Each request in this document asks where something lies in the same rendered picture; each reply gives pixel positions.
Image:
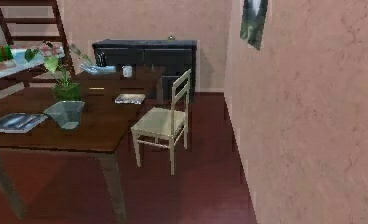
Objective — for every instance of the clear glass bowl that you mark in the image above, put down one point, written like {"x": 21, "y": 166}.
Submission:
{"x": 66, "y": 114}

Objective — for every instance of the cream wooden chair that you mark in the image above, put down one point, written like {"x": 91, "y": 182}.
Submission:
{"x": 160, "y": 120}

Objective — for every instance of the small grey book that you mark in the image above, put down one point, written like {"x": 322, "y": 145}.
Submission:
{"x": 130, "y": 98}

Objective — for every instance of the small white cup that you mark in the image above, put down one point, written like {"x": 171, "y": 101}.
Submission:
{"x": 127, "y": 71}

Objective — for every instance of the green gift box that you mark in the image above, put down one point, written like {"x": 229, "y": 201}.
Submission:
{"x": 1, "y": 53}

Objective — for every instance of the dark brown wooden table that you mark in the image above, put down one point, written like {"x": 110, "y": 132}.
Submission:
{"x": 102, "y": 123}

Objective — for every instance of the black sideboard cabinet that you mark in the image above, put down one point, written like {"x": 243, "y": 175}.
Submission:
{"x": 148, "y": 53}

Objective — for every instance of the dark framed wall picture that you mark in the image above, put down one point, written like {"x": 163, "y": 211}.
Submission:
{"x": 253, "y": 20}

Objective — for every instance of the green potted house plant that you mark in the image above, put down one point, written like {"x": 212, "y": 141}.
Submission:
{"x": 63, "y": 85}

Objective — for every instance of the pale blue plastic bag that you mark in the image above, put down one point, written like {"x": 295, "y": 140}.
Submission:
{"x": 97, "y": 69}

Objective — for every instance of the pale cloth covered table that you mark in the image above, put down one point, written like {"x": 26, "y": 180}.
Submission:
{"x": 12, "y": 68}

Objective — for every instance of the grey blue book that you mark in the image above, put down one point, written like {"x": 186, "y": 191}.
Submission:
{"x": 16, "y": 122}

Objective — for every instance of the reddish brown ladder shelf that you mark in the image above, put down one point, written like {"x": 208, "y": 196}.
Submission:
{"x": 32, "y": 30}

